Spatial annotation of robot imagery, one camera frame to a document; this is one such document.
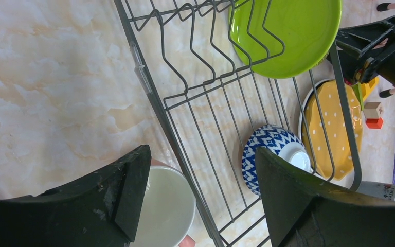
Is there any beige wooden cube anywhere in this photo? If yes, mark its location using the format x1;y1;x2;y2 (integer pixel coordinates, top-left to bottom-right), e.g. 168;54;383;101
363;101;384;119

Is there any pink mug white inside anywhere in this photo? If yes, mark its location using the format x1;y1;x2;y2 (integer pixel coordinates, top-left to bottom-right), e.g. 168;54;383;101
130;159;196;246

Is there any orange toy cube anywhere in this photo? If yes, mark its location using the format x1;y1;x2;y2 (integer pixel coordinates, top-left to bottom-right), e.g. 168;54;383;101
366;118;384;129

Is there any green toy brick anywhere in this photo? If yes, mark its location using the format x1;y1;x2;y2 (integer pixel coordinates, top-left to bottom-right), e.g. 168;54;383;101
352;83;364;111

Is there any grey printed mug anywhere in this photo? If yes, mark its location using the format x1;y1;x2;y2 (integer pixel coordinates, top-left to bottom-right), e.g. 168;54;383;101
357;181;395;201

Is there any black wire dish rack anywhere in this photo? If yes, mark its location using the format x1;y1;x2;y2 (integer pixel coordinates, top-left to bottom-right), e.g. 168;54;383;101
114;0;363;247

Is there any yellow dotted plate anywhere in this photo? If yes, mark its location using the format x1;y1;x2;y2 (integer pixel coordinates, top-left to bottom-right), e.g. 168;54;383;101
299;80;353;181

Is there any orange patterned bowl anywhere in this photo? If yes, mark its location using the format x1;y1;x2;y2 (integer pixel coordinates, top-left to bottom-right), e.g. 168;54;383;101
241;125;317;197

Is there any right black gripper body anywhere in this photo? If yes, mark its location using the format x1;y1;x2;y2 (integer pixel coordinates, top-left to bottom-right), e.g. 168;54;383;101
336;15;395;87

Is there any yellow triangular toy frame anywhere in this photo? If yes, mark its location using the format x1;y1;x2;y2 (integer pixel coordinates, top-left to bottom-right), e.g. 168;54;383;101
359;77;379;101

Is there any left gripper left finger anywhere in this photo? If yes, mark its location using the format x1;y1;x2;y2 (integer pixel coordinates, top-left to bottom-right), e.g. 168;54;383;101
0;145;152;246

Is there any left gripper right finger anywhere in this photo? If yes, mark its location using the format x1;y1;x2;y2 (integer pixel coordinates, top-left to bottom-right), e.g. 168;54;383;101
256;147;395;246

